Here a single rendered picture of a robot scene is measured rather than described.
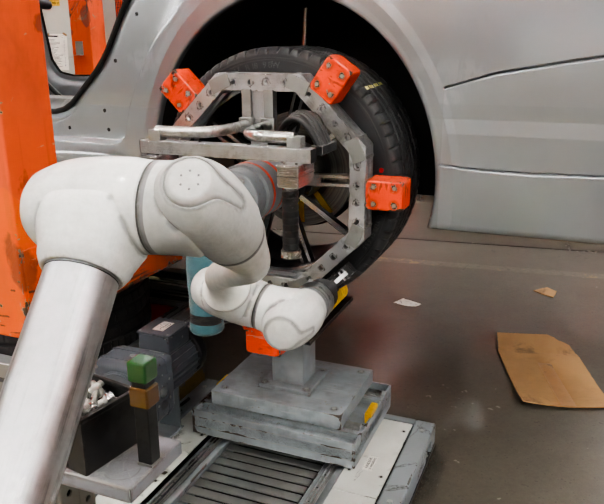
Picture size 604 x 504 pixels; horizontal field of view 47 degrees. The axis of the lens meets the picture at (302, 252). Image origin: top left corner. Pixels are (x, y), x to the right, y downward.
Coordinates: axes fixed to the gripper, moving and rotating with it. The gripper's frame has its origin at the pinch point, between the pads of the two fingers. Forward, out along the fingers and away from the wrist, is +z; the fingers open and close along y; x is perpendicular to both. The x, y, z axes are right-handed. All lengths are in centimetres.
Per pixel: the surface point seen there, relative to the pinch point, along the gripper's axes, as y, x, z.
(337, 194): 3.6, 17.3, 20.2
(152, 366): -10, 11, -64
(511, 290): -27, -63, 180
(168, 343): -50, 17, -10
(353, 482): -36, -43, -6
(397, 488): -28, -51, -5
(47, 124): -19, 72, -28
